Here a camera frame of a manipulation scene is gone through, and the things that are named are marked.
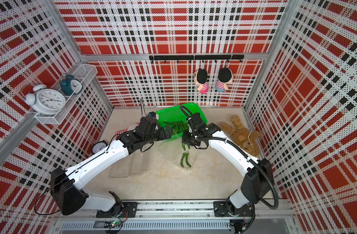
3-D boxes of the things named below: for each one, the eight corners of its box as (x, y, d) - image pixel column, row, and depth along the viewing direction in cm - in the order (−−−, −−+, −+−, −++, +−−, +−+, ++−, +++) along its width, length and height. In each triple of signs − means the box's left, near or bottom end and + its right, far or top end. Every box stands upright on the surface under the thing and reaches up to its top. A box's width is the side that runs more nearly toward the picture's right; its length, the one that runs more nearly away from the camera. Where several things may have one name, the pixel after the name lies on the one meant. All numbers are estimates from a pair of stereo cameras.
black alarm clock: (94, 154, 96) (91, 152, 94) (92, 149, 99) (89, 146, 96) (108, 146, 100) (106, 144, 97) (106, 141, 103) (103, 138, 100)
